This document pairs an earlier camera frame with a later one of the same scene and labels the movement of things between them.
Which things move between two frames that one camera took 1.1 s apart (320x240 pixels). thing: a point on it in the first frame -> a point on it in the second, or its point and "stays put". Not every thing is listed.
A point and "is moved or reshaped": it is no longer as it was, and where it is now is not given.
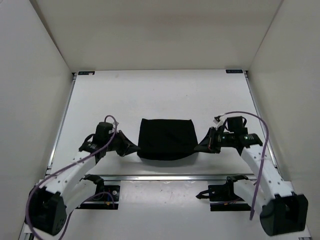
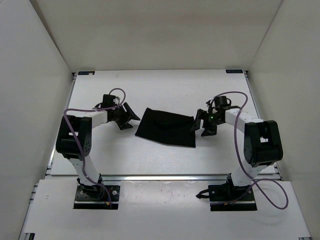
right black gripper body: [224, 140] -> [211, 118]
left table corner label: [86, 73] stays put
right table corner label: [234, 71] stays put
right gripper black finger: [209, 143] -> [200, 115]
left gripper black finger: [124, 145] -> [132, 115]
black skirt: [166, 139] is moved or reshaped
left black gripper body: [113, 144] -> [120, 114]
